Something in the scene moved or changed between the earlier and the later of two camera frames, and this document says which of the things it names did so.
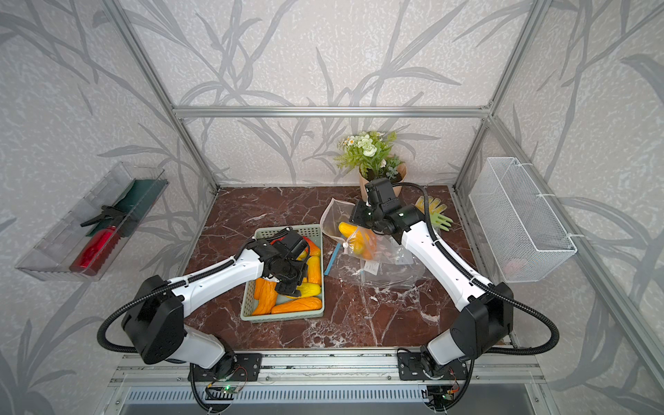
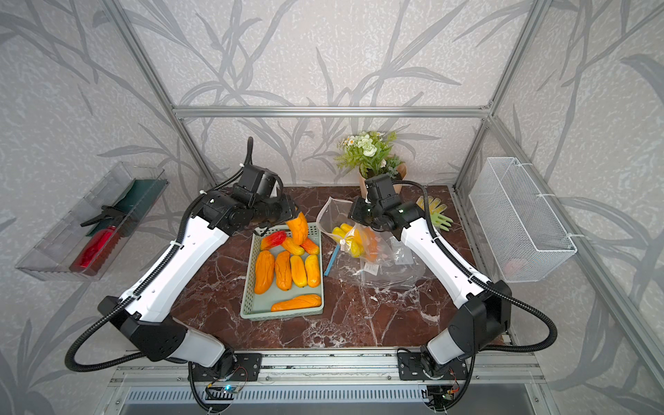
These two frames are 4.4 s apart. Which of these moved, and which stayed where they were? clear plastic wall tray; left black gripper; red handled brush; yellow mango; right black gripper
Moved: yellow mango; left black gripper
Stayed: clear plastic wall tray; right black gripper; red handled brush
